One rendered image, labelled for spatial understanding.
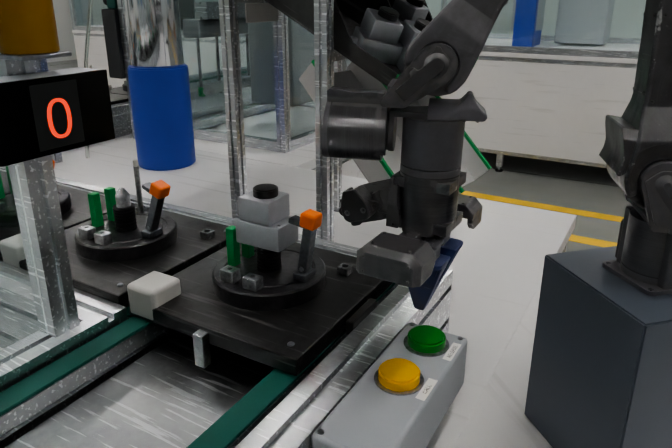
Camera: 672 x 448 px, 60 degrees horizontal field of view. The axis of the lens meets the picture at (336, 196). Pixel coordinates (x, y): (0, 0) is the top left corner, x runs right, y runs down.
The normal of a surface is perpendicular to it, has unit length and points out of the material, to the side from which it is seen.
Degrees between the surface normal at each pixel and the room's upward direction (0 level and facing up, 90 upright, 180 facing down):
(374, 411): 0
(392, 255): 45
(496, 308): 0
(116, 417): 0
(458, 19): 65
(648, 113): 60
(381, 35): 111
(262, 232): 90
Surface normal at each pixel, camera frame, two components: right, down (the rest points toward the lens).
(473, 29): 0.11, -0.10
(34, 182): 0.86, 0.17
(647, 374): 0.25, 0.32
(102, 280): 0.00, -0.95
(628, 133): -0.09, -0.18
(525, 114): -0.50, 0.29
